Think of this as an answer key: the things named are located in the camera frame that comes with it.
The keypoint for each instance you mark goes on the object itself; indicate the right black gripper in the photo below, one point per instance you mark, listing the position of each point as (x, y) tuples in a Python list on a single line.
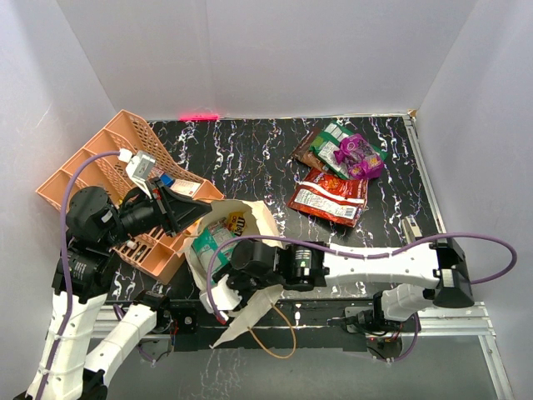
[(234, 283)]

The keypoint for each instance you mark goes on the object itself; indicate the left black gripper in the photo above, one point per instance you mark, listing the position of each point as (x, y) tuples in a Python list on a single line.
[(173, 211)]

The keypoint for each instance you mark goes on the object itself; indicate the red snack packet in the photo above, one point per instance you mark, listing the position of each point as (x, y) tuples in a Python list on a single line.
[(324, 195)]

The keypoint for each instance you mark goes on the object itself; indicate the brown kettle chips bag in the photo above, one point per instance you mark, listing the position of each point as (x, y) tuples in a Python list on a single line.
[(303, 154)]

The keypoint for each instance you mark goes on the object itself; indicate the green snack bag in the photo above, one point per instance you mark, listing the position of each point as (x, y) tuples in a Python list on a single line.
[(327, 142)]

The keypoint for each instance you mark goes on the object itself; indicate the purple snack bag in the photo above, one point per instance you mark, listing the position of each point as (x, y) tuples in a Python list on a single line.
[(361, 160)]

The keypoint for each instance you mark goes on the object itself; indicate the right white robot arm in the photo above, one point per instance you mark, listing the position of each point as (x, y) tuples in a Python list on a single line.
[(424, 275)]

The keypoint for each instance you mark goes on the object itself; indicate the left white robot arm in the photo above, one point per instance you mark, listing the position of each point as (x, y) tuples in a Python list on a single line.
[(83, 277)]

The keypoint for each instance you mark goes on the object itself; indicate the yellow M&M candy bag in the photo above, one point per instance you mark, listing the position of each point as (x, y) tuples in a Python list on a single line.
[(236, 223)]

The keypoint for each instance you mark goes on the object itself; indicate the small blue box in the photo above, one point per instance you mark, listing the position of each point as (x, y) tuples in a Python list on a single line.
[(167, 180)]

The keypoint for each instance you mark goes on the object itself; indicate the teal snack packet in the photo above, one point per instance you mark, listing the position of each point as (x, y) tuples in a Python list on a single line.
[(211, 238)]

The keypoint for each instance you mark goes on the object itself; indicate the pink compartment tray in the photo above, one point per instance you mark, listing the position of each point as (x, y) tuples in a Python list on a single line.
[(158, 255)]

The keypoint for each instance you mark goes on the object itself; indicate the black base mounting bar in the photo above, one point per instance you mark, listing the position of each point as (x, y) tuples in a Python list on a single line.
[(318, 323)]

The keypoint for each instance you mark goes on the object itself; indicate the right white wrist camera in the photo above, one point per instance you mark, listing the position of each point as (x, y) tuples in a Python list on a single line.
[(226, 299)]

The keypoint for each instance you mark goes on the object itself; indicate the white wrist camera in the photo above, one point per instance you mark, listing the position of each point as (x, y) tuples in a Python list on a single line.
[(138, 167), (226, 299)]

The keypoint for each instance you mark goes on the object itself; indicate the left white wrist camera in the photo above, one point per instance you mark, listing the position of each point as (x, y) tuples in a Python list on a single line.
[(138, 167)]

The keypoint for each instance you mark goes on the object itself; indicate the aluminium frame rail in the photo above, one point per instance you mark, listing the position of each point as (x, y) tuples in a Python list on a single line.
[(473, 321)]

